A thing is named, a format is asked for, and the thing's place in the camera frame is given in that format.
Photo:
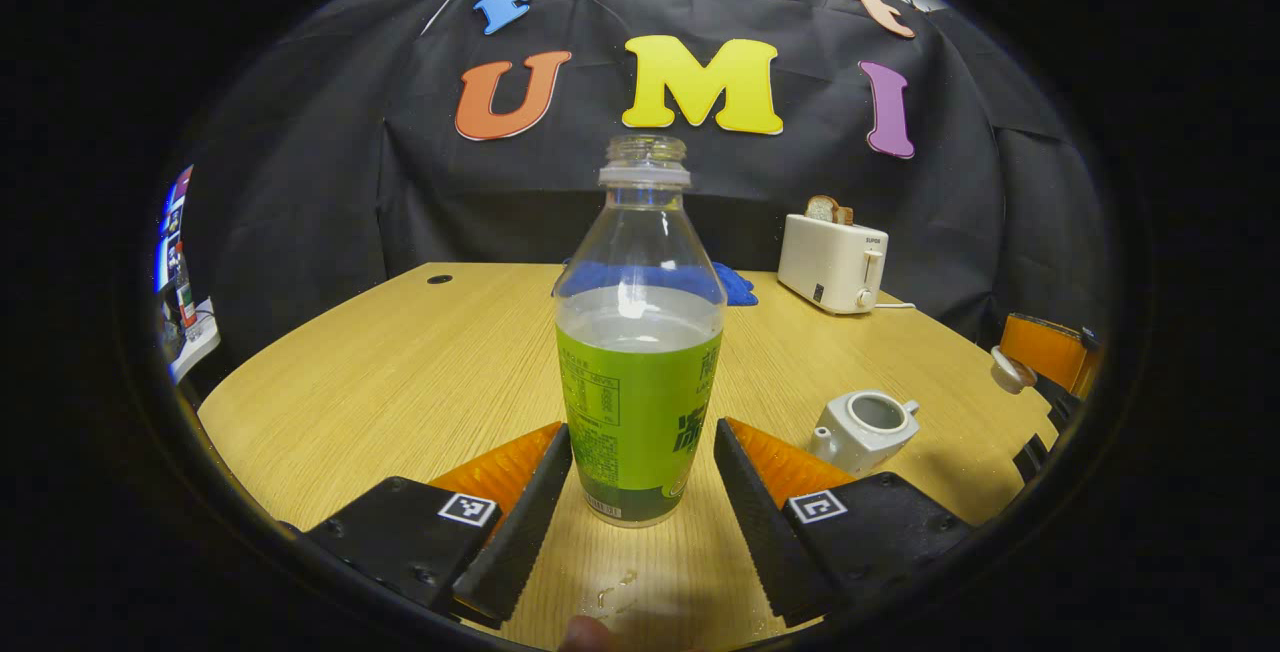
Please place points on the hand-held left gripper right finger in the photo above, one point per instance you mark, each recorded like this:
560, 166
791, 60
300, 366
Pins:
760, 522

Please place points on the computer monitor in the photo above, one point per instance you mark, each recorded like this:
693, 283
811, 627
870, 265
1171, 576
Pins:
172, 232

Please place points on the green label water bottle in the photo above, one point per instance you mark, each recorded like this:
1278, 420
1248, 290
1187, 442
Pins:
640, 382

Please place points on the blue towel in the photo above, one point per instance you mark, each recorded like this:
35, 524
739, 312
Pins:
735, 284

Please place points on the black backdrop cloth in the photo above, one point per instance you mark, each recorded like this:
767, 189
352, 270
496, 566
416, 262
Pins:
300, 182

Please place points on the white toaster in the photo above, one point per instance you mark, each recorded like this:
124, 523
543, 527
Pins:
830, 267

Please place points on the bread slices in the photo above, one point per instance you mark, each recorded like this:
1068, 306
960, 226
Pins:
828, 210

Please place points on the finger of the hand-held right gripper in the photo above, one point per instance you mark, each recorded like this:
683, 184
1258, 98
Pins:
1055, 412
1050, 352

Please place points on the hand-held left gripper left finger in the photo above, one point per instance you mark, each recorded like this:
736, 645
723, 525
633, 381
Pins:
520, 532

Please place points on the white side table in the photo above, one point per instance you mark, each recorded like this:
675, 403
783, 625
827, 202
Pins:
195, 347

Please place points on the white ceramic teacup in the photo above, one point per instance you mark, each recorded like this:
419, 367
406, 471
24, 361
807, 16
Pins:
860, 437

